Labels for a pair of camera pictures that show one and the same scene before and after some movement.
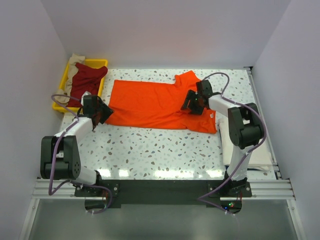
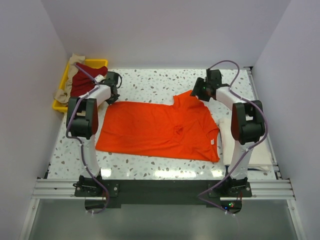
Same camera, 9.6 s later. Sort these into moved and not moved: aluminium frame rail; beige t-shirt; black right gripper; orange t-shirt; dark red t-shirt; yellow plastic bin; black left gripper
Moved: orange t-shirt; black left gripper; black right gripper
Not moved: aluminium frame rail; dark red t-shirt; yellow plastic bin; beige t-shirt
